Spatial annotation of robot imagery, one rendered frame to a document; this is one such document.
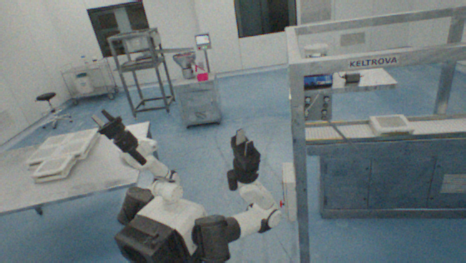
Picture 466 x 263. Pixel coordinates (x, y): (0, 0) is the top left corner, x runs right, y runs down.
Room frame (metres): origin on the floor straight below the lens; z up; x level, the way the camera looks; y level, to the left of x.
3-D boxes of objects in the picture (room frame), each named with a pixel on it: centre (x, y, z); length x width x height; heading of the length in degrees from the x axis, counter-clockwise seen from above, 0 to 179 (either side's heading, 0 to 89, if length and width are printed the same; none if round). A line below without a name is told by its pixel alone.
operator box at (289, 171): (1.16, -0.24, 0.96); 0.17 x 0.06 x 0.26; 167
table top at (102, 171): (2.17, 1.55, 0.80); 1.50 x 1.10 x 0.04; 96
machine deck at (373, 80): (1.92, -0.83, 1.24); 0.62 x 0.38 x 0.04; 77
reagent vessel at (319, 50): (1.92, -0.64, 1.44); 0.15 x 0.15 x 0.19
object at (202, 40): (4.57, 0.23, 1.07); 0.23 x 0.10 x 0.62; 85
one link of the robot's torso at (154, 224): (0.85, 0.33, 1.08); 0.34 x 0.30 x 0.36; 54
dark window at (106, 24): (7.16, 2.19, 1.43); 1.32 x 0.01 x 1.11; 85
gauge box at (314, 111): (1.83, -0.60, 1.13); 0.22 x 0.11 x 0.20; 77
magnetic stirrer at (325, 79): (1.91, -0.64, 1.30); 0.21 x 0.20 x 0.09; 167
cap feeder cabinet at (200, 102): (4.45, 0.45, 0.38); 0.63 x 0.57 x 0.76; 85
